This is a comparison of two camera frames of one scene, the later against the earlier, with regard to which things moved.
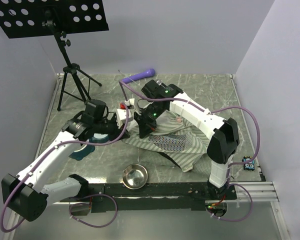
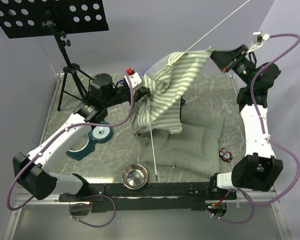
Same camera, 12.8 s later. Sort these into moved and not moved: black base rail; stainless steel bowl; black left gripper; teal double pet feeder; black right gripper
Moved: black right gripper; black left gripper
Not moved: teal double pet feeder; black base rail; stainless steel bowl
